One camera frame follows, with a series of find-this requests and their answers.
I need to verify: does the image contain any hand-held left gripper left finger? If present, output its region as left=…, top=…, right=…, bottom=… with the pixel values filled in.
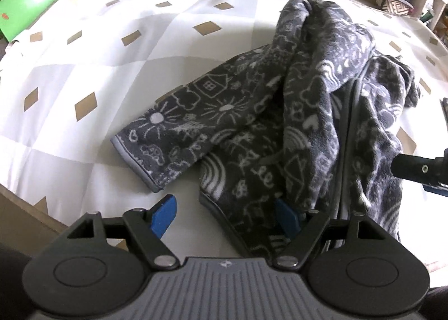
left=66, top=194, right=180, bottom=269

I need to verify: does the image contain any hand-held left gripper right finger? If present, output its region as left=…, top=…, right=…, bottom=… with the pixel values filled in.
left=273, top=199, right=386, bottom=269

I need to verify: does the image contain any grey patterned fleece jacket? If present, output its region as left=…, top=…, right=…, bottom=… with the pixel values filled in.
left=110, top=0, right=422, bottom=258

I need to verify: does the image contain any green plastic chair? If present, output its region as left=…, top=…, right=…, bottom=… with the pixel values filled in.
left=0, top=0, right=69, bottom=43

